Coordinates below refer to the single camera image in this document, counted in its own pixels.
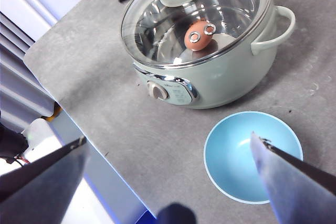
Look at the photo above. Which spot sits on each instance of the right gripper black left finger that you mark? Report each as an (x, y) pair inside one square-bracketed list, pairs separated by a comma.
[(44, 190)]

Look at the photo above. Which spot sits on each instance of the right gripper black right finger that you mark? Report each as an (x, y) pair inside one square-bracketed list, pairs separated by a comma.
[(299, 190)]

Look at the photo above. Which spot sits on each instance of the brown egg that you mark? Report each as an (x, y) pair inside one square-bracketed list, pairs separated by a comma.
[(197, 43)]

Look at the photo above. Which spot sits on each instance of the glass lid with green knob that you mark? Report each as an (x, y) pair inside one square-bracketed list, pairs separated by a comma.
[(231, 6)]

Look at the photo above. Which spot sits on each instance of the pale green electric steamer pot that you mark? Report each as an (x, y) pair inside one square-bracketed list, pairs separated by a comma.
[(225, 82)]

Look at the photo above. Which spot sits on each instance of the white box with green light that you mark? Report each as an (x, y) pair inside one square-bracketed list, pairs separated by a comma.
[(39, 134)]

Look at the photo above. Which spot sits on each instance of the blue bowl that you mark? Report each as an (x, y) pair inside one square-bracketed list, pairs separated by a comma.
[(231, 161)]

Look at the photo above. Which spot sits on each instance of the white slatted frame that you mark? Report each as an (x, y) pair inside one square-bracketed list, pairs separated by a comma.
[(15, 51)]

